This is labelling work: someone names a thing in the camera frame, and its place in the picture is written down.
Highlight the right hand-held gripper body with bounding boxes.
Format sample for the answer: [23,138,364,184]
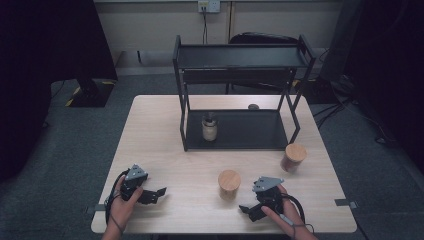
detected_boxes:
[252,176,285,215]

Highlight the black floor cable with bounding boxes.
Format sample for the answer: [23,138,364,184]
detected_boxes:
[313,96,355,130]

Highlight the hand-held gripper cable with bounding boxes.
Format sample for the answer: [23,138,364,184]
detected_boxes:
[104,169,131,234]
[281,193,316,238]

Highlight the left hand-held gripper cable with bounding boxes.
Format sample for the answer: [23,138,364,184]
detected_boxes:
[104,169,131,234]

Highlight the person's right hand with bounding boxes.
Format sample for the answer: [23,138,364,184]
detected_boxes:
[260,184,305,236]

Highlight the metal-lid glass jar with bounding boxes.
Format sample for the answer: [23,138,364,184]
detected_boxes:
[201,112,220,142]

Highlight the black wall socket cable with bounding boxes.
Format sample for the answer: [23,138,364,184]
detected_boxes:
[200,5,210,45]

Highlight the black stand base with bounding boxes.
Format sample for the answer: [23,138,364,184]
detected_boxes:
[64,78,116,108]

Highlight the right hand-held gripper cable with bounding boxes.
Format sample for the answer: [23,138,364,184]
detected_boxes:
[281,193,316,238]

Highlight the wooden-lid jar with red contents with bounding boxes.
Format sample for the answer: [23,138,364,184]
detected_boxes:
[279,143,308,174]

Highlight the dark curtain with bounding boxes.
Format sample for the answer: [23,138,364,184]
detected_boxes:
[0,0,119,183]
[344,0,424,174]

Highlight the grey tape strip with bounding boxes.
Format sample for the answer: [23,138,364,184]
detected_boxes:
[85,203,111,215]
[334,198,360,210]

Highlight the person's left hand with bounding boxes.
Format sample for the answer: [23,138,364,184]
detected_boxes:
[106,176,145,232]

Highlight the black chair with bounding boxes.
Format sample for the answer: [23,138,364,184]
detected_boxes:
[225,31,301,95]

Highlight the wooden cup centre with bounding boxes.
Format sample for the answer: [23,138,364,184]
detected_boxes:
[217,169,242,202]

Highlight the black metal two-tier rack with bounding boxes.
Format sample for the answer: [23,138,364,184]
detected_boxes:
[172,34,317,153]

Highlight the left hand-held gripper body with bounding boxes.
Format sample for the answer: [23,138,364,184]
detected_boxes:
[120,163,149,203]

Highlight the white wall socket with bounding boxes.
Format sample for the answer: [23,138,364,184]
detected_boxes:
[197,0,221,14]

